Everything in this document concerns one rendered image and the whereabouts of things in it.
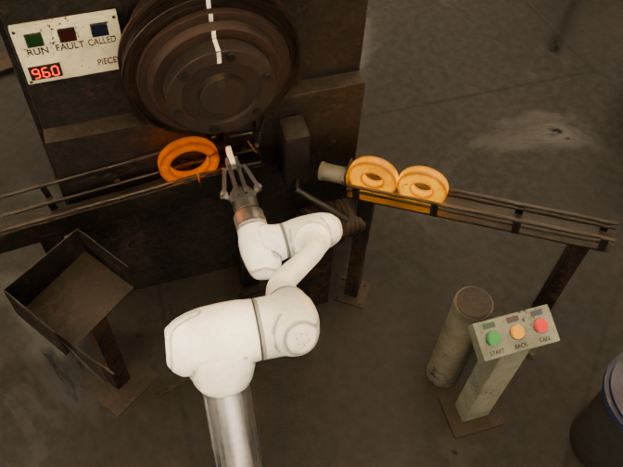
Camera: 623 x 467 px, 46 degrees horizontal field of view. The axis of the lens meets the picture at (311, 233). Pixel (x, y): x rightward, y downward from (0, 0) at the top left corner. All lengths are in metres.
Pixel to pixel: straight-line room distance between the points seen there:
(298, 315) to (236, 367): 0.16
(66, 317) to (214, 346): 0.79
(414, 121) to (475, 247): 0.71
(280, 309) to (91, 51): 0.90
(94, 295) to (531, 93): 2.34
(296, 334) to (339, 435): 1.17
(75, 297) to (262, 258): 0.56
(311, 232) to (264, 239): 0.14
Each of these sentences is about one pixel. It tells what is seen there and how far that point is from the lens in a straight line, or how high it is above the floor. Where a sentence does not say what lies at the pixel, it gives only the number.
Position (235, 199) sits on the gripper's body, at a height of 0.74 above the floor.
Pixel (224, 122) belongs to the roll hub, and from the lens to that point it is 1.98.
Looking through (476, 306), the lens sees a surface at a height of 0.52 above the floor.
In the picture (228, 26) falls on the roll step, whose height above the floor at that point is 1.28.
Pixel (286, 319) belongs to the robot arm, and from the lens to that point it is 1.48.
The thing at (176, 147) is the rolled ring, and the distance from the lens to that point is 2.17.
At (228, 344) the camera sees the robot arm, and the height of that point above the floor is 1.12.
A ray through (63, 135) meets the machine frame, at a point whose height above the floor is 0.87.
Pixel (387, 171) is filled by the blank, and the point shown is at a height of 0.76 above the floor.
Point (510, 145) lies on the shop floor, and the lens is 3.45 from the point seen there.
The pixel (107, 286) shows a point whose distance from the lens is 2.20.
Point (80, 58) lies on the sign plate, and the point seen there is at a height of 1.12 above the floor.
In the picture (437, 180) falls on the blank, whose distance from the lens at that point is 2.19.
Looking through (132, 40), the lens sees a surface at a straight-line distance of 1.87.
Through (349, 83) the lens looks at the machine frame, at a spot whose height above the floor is 0.87.
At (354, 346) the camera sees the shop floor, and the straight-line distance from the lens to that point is 2.74.
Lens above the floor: 2.45
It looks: 55 degrees down
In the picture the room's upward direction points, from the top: 4 degrees clockwise
